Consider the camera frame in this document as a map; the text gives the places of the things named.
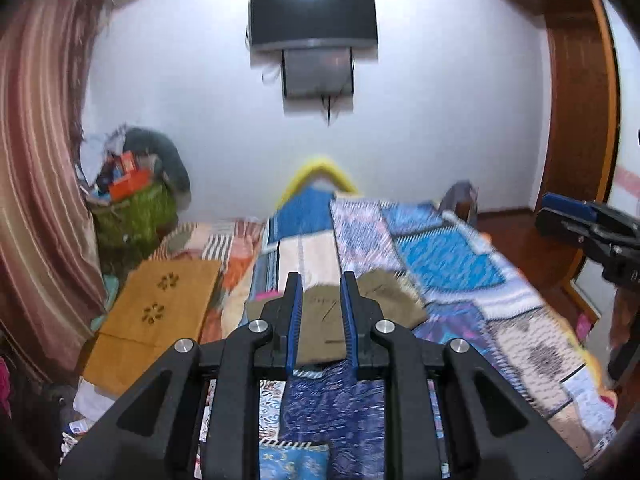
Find grey stuffed pillow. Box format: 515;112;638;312
124;127;191;211

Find olive brown pants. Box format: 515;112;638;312
246;268;430;366

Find blue patchwork bedspread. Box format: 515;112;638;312
240;188;616;479

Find wooden wardrobe frame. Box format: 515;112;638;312
482;0;624;321

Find small black wall monitor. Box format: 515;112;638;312
282;48;354;100

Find pink heart wall stickers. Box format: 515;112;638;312
613;165;640;198

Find orange striped blanket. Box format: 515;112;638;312
150;218;266;344

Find green patterned storage bag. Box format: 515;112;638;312
89;182;178;274

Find yellow headboard edge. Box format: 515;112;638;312
277;156;359;209

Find orange box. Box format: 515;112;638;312
108;151;152;202

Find pink folded cloth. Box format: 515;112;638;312
256;290;283;302

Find white papers pile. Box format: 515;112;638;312
60;377;116;462

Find striped red brown curtain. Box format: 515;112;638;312
1;0;105;382

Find brown wooden door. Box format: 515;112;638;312
536;12;620;206

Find large black wall television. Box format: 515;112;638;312
248;0;378;51

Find dark bag by bed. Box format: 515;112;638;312
438;180;477;228

